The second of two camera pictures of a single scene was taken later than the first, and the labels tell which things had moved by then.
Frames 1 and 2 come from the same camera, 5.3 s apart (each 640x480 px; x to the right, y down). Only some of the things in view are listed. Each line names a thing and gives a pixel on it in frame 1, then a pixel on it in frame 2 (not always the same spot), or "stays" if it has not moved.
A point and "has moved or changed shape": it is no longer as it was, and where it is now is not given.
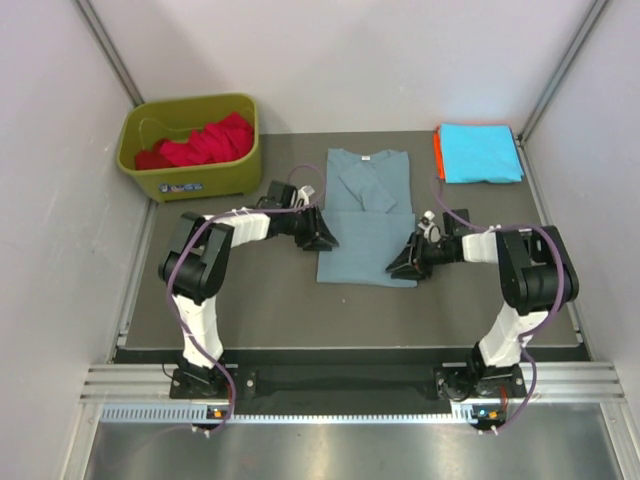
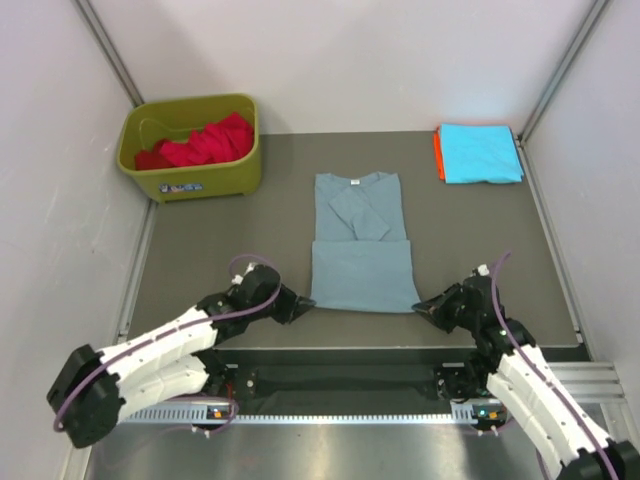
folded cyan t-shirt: (477, 152) stays
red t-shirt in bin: (228, 137) stays
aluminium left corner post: (109, 51) stays
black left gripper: (315, 225) → (289, 301)
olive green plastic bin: (193, 147) stays
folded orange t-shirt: (437, 146) stays
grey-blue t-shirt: (369, 214) has moved or changed shape
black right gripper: (413, 257) → (437, 306)
